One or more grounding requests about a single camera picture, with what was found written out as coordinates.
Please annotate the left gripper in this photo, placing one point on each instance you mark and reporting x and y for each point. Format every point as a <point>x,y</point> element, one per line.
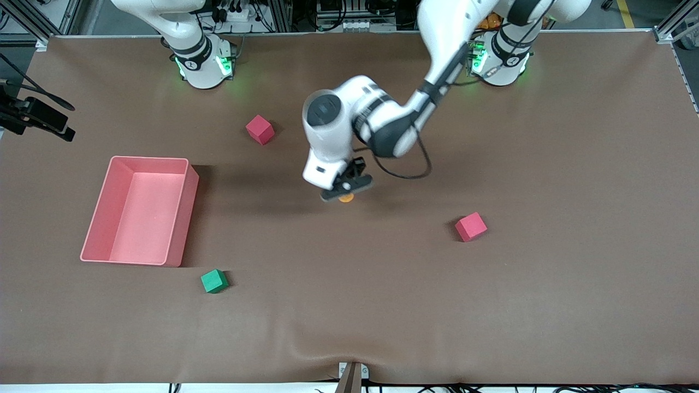
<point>357,165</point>

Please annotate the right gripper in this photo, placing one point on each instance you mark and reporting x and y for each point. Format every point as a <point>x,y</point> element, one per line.
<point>5,101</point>

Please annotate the orange and black push button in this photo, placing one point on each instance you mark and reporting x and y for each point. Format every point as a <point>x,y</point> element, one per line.
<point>346,199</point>

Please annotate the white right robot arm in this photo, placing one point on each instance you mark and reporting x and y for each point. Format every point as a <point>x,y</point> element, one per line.
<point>202,65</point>

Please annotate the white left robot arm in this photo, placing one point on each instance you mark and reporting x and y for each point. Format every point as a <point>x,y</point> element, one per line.
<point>333,128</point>

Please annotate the red foam cube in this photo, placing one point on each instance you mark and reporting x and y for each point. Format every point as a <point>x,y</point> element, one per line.
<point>471,227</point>
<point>260,130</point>

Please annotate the pink plastic bin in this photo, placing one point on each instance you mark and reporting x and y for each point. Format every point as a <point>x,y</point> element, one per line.
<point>142,218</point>

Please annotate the brown table cover sheet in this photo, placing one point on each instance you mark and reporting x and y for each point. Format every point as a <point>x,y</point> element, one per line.
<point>349,305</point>

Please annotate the grey terminal block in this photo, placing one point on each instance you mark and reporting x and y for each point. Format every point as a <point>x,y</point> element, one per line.
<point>355,25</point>

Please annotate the green foam cube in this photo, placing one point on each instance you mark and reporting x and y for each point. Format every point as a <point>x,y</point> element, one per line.
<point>214,281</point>

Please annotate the white power strip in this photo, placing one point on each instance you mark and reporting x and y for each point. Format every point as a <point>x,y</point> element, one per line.
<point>232,13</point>

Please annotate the orange snack bags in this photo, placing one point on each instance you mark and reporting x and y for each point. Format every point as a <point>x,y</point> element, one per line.
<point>491,22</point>

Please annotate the aluminium frame post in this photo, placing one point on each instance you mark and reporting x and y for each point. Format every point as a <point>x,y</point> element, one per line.
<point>38,22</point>
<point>674,24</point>

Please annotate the metal table edge bracket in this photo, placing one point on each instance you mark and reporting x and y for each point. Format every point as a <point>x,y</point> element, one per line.
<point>352,376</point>

